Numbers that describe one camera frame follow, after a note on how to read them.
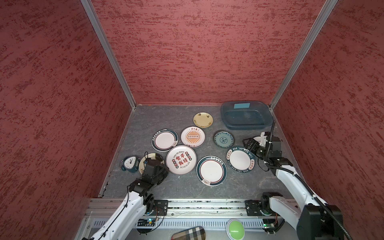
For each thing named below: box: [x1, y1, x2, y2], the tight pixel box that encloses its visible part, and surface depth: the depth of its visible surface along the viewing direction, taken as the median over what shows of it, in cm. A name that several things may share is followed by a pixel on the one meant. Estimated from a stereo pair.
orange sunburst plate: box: [180, 126, 206, 149], surface depth 103 cm
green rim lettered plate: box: [226, 146, 256, 173], surface depth 94 cm
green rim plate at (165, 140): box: [151, 128, 179, 152], surface depth 102 cm
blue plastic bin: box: [221, 101, 274, 130], surface depth 117 cm
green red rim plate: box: [196, 155, 228, 187], surface depth 88 cm
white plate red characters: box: [165, 145, 198, 175], surface depth 92 cm
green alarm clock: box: [120, 155, 140, 173], surface depth 87 cm
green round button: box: [226, 218, 246, 240], surface depth 69 cm
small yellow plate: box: [193, 111, 214, 129], surface depth 113 cm
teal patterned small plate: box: [213, 129, 235, 149], surface depth 102 cm
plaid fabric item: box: [170, 226, 206, 240], surface depth 66 cm
